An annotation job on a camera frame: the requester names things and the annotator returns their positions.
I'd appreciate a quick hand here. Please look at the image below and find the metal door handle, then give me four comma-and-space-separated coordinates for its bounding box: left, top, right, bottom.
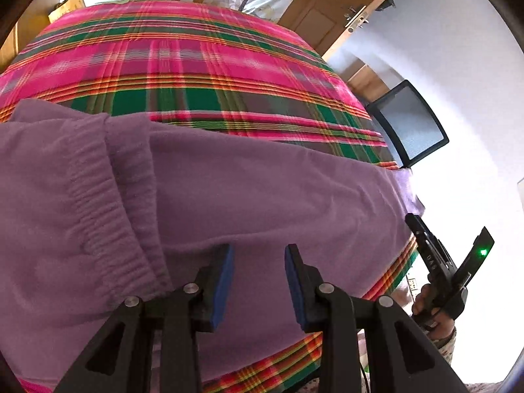
345, 5, 368, 33

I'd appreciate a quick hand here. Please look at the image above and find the wooden wardrobe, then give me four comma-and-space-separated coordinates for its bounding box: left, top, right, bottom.
1, 0, 59, 72

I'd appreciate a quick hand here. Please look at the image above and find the wooden door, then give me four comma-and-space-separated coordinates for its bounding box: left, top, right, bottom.
277, 0, 423, 58

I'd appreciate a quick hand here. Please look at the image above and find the black framed monitor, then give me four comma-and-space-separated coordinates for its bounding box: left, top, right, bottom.
366, 80, 449, 168

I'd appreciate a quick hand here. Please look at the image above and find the floral sleeve right forearm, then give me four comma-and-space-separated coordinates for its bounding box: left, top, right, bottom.
433, 328, 457, 365

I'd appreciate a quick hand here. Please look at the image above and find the purple fleece garment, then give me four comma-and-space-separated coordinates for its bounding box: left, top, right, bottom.
1, 100, 424, 388

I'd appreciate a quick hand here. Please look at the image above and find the pink plaid bed blanket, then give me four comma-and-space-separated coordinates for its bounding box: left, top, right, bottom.
0, 0, 421, 393

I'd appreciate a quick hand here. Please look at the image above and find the black cable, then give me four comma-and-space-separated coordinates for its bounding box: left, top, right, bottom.
358, 359, 371, 393

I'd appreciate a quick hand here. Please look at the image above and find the small wooden cabinet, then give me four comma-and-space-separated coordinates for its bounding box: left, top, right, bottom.
340, 60, 390, 104

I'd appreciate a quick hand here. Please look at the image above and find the person's right hand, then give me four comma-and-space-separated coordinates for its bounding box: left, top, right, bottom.
411, 284, 455, 341

